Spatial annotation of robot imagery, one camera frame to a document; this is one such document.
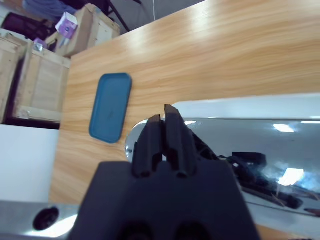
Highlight black chair legs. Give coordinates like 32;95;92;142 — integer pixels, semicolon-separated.
99;0;143;33

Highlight large wooden crate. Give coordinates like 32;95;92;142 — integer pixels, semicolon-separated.
0;32;73;125

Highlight purple white carton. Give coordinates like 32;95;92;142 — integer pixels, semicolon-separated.
54;11;79;35

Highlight blue cloth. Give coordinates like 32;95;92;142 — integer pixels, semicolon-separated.
21;0;77;16

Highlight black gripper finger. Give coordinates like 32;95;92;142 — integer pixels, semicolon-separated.
163;103;199;179
131;114;166;178

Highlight light wooden box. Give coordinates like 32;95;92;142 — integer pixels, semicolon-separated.
46;2;121;59

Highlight small purple packet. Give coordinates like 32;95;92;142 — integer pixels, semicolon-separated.
33;37;48;53

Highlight white board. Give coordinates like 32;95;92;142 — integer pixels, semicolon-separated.
0;123;61;203

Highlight teal plastic tray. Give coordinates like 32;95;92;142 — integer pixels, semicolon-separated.
88;72;133;145

